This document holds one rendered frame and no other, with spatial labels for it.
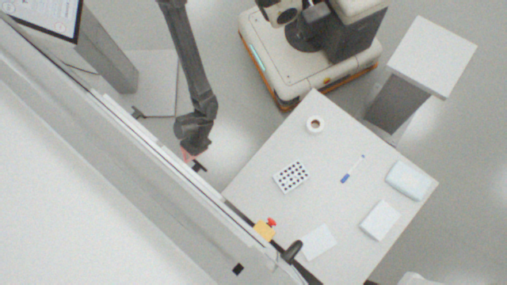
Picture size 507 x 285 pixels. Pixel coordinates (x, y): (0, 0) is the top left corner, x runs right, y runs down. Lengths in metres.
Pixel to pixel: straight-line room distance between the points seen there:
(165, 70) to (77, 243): 2.28
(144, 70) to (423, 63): 1.66
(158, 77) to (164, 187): 2.29
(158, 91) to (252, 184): 1.20
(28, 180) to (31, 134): 0.04
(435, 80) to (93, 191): 1.58
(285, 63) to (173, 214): 1.97
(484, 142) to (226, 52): 1.66
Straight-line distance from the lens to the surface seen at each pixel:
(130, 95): 2.59
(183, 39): 1.15
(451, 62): 1.85
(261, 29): 2.34
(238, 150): 2.36
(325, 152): 1.58
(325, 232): 1.52
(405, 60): 1.79
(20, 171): 0.39
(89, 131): 0.35
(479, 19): 2.99
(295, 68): 2.23
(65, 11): 1.74
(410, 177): 1.58
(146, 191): 0.32
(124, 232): 0.34
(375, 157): 1.61
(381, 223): 1.52
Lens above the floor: 2.28
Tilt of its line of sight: 75 degrees down
